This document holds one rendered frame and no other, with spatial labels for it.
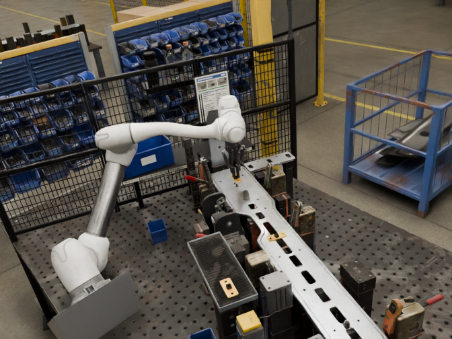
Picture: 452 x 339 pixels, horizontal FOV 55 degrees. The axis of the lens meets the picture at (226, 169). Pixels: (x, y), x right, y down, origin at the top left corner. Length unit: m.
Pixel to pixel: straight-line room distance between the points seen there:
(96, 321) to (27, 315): 1.44
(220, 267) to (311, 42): 4.13
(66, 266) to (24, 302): 1.53
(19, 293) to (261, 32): 2.52
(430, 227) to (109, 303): 2.55
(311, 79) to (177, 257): 3.65
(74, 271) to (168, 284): 0.47
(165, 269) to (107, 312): 0.42
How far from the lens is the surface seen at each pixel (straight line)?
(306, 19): 5.27
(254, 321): 1.42
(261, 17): 2.70
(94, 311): 2.02
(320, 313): 1.65
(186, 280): 2.24
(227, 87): 2.67
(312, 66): 5.51
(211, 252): 1.66
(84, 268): 2.06
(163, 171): 2.50
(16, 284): 3.75
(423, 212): 3.78
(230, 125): 1.89
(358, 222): 2.54
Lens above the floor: 2.25
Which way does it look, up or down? 30 degrees down
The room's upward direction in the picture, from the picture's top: 7 degrees counter-clockwise
